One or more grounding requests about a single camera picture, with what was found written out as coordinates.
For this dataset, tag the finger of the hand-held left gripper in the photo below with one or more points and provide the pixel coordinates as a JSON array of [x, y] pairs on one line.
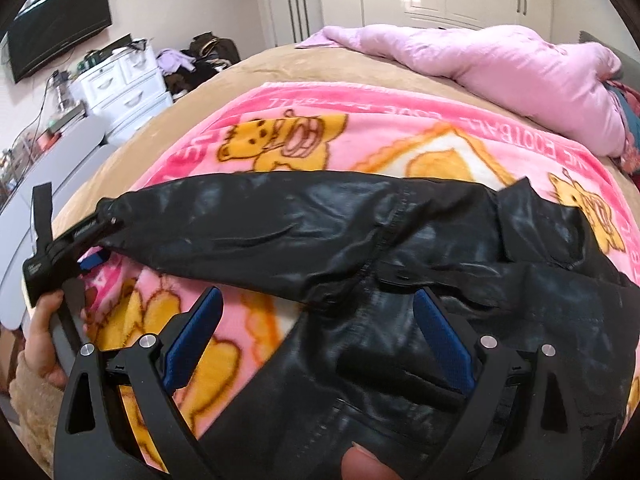
[[94, 261], [90, 230]]

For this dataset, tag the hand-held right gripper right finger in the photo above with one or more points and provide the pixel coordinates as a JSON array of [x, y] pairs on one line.
[[445, 340]]

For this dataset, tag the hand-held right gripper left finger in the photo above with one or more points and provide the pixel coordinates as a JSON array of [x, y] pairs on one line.
[[192, 340]]

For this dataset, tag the black leather jacket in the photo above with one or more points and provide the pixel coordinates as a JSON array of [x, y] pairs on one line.
[[300, 230]]

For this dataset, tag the person's left forearm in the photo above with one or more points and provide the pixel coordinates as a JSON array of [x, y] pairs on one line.
[[32, 420]]

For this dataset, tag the person's left hand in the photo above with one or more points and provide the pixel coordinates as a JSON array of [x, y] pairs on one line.
[[42, 340]]

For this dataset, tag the person's right hand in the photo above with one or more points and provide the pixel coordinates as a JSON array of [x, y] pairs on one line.
[[366, 465]]

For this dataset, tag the grey desk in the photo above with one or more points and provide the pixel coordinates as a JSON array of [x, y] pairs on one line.
[[60, 165]]

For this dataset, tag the clutter of small desk items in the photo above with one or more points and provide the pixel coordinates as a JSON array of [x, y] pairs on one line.
[[55, 110]]

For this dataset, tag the white drawer cabinet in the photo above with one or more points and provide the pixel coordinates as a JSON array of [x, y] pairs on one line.
[[120, 85]]

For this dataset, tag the lilac cloth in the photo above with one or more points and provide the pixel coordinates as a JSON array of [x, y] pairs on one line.
[[174, 60]]

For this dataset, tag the brown bag on floor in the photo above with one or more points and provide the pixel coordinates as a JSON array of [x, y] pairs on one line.
[[210, 57]]

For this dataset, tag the pink printed blanket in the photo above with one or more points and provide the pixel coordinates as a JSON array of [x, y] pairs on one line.
[[310, 125]]

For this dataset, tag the pink quilt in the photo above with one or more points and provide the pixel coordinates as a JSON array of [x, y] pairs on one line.
[[500, 65]]

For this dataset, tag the white door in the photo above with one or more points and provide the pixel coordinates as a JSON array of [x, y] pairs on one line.
[[280, 15]]

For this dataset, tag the colourful patterned cloth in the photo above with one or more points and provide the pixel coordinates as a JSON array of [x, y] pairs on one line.
[[631, 120]]

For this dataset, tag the black wall television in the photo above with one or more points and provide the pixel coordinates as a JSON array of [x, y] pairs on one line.
[[60, 25]]

